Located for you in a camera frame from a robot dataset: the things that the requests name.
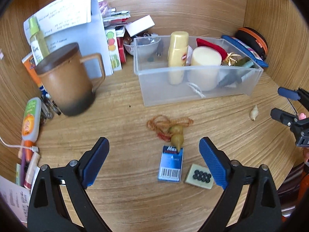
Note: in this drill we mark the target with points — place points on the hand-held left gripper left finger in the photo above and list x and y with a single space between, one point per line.
96 162

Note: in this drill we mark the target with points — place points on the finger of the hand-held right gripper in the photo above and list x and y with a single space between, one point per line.
288 93
281 114

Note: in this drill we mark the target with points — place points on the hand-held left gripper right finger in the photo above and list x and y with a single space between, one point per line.
212 162

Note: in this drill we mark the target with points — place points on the thin pink-headed pin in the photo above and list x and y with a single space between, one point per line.
301 116

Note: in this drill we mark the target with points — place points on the mahjong tile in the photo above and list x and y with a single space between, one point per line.
199 176

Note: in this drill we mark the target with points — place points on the blue barcode packet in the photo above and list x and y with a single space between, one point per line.
170 164

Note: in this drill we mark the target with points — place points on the gold ornament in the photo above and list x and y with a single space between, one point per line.
231 58

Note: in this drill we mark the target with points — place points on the clear plastic storage box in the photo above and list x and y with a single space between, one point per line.
164 91

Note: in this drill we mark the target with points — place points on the cream candle glass jar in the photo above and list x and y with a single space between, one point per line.
205 58

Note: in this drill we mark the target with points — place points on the red pouch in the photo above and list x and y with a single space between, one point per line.
210 44

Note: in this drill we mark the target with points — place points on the yellow cream tube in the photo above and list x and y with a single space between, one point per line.
177 50

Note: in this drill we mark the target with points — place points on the wooden desktop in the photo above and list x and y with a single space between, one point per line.
120 130

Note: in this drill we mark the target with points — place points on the orange clothing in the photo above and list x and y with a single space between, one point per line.
304 183

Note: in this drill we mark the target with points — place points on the black orange zip case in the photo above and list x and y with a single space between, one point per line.
253 38

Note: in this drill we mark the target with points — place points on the pink lip balm tube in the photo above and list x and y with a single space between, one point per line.
32 171

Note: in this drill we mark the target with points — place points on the bunch of metal clips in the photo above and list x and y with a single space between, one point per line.
49 108

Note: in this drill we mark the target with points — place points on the purple pen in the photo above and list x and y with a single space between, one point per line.
23 169

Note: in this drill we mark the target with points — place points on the blue fabric pouch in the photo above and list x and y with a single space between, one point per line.
235 41

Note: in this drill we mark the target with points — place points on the orange green glue bottle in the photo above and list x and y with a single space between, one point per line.
31 116

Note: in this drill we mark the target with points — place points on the brown mug with lid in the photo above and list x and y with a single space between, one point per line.
65 82

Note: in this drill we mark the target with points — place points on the fruit picture box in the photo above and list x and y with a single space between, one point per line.
113 50

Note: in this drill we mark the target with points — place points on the red book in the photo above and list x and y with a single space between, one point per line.
122 50

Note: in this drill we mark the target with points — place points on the orange white carton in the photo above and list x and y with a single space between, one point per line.
30 67

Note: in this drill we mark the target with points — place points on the white paper stand with notes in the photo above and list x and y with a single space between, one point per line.
99 41

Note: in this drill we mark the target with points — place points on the small grey bowl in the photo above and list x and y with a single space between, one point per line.
142 48

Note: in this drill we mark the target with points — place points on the green spray bottle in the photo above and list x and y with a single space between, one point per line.
36 41

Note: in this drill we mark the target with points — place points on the pile of small trinkets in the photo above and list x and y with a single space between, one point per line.
151 35

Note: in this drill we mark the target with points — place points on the white small box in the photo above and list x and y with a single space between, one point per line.
140 25

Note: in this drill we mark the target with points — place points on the stack of books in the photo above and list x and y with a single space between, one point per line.
115 19

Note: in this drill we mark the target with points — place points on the printed white paper sheet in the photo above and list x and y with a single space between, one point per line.
65 12

